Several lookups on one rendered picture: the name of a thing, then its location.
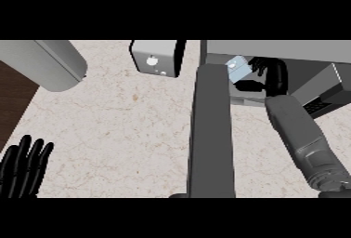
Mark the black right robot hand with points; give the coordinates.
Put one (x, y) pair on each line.
(274, 76)

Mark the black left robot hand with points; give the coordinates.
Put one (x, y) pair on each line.
(22, 173)

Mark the pale blue milk carton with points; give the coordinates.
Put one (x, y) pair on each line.
(237, 69)

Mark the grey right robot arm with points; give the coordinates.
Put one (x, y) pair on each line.
(305, 141)

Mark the grey microwave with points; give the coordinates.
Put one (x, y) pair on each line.
(292, 71)

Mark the dark grey microwave door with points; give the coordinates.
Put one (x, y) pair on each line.
(211, 130)

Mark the pale grey toaster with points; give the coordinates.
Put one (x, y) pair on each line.
(158, 59)

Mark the rounded pale grey appliance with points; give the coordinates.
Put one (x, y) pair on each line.
(43, 63)

